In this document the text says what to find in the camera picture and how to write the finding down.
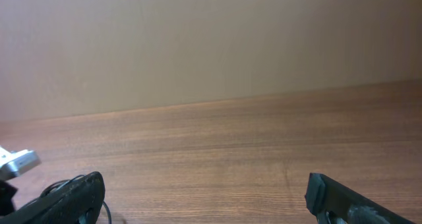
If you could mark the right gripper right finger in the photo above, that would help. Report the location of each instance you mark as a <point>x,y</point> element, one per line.
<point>331,203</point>

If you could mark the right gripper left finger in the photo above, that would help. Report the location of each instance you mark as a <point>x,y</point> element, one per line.
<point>78,200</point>

